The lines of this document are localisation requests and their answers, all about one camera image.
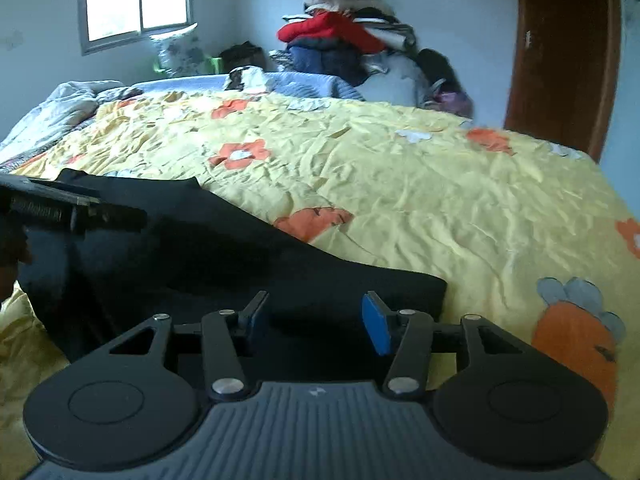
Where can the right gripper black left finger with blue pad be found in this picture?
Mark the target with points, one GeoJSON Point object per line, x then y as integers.
{"type": "Point", "coordinates": [221, 331]}

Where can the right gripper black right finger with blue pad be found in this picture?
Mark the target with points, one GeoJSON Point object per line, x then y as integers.
{"type": "Point", "coordinates": [405, 335]}

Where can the black pants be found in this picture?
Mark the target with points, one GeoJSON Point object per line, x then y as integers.
{"type": "Point", "coordinates": [199, 254]}

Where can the yellow floral bed quilt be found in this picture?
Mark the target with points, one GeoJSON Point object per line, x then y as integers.
{"type": "Point", "coordinates": [490, 212]}

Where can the floral white pillow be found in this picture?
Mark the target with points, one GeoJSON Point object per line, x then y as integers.
{"type": "Point", "coordinates": [179, 53]}

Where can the pile of mixed clothes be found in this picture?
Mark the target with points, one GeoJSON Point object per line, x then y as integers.
{"type": "Point", "coordinates": [402, 74]}

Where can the red puffer jacket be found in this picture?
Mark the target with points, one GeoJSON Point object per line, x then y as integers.
{"type": "Point", "coordinates": [332, 25]}

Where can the brown wooden door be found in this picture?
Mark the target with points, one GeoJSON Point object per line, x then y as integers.
{"type": "Point", "coordinates": [567, 55]}

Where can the window with grey frame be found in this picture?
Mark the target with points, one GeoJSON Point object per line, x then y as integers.
{"type": "Point", "coordinates": [105, 24]}

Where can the black bag by wall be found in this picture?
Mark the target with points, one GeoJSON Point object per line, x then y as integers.
{"type": "Point", "coordinates": [245, 54]}

